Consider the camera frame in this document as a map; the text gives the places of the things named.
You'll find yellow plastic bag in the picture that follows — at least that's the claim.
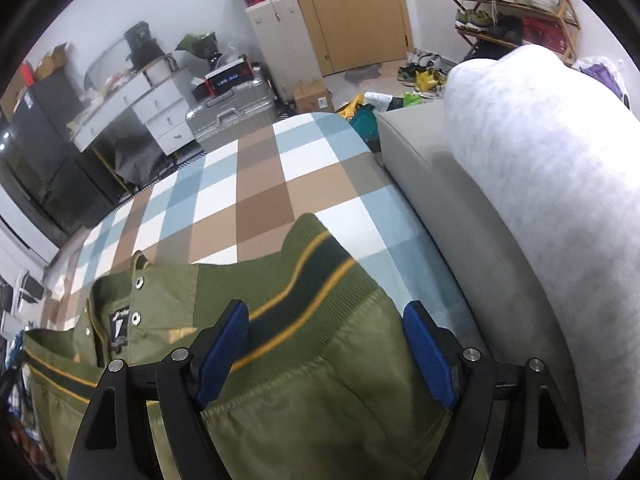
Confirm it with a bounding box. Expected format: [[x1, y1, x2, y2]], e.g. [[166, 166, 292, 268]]
[[335, 92, 366, 119]]

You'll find open cardboard box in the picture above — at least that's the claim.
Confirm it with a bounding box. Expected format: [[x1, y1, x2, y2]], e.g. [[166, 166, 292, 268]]
[[35, 42, 69, 79]]

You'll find dark grey bag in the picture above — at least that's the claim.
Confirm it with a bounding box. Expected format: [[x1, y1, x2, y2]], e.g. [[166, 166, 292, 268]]
[[112, 135, 167, 187]]

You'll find checkered bed sheet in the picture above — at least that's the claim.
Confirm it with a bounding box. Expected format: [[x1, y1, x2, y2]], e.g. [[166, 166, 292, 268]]
[[40, 111, 481, 357]]

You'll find wooden shoe rack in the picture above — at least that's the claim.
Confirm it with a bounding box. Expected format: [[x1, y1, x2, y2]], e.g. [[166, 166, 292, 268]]
[[435, 0, 581, 67]]

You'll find wooden door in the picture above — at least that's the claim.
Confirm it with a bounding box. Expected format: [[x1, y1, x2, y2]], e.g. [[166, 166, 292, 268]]
[[282, 0, 415, 77]]

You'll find white desk with drawers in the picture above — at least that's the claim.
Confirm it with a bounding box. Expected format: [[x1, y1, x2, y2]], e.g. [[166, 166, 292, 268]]
[[72, 57, 197, 157]]

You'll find purple plastic bag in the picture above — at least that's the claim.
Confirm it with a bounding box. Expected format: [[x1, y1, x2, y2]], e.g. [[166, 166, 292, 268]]
[[575, 57, 632, 107]]

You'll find teal bag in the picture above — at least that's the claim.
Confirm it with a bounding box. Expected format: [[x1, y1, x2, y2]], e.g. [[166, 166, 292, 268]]
[[350, 105, 382, 144]]

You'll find white storage cabinet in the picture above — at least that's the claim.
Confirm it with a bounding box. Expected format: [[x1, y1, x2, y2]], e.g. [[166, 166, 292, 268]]
[[245, 0, 321, 107]]

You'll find closed cardboard box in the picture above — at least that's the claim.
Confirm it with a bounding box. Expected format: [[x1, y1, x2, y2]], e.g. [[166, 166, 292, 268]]
[[292, 82, 335, 114]]

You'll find green jacket with mustard sleeves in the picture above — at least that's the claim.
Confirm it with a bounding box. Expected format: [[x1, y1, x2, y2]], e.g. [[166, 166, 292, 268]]
[[22, 213, 461, 480]]

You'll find black box with red stripe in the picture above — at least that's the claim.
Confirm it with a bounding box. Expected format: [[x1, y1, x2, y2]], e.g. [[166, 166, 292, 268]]
[[192, 55, 252, 101]]

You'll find grey rolled pillow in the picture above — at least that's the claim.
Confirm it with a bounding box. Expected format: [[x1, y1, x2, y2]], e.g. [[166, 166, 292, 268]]
[[442, 45, 640, 480]]

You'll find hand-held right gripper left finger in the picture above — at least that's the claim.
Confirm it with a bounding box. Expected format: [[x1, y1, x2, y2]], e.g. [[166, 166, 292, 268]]
[[65, 299, 251, 480]]

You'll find silver suitcase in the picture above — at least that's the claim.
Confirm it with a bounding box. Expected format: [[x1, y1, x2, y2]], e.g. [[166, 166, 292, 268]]
[[186, 62, 279, 154]]

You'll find grey door mat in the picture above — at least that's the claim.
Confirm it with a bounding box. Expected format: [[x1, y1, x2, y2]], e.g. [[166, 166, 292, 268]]
[[345, 62, 384, 84]]

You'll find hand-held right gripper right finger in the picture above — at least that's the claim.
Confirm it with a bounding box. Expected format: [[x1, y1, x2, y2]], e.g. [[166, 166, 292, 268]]
[[402, 300, 592, 480]]

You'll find dark wrapped flower bouquet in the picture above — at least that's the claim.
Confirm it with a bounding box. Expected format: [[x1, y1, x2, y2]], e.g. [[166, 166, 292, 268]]
[[175, 31, 224, 69]]

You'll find black bag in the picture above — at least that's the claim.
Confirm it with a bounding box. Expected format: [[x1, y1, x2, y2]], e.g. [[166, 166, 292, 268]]
[[122, 21, 166, 69]]

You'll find arched metal frame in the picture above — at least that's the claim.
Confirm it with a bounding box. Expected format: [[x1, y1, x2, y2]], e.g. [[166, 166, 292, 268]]
[[84, 39, 131, 87]]

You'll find group of shoes on floor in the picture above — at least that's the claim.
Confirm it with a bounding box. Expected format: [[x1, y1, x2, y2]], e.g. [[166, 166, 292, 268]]
[[397, 50, 452, 99]]

